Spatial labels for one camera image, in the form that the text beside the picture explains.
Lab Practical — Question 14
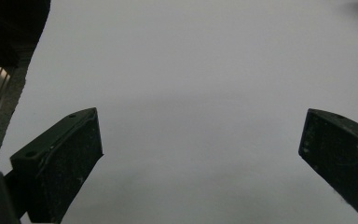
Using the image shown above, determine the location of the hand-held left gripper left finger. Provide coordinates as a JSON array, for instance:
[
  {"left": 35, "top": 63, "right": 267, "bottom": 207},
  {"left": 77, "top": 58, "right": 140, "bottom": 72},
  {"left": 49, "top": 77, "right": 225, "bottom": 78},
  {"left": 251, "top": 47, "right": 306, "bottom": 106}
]
[{"left": 9, "top": 106, "right": 104, "bottom": 224}]

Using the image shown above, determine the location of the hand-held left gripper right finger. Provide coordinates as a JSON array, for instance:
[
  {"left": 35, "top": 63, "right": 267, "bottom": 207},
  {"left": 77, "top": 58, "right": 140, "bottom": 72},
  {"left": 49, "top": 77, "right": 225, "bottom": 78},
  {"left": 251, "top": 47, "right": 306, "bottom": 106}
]
[{"left": 297, "top": 107, "right": 358, "bottom": 224}]

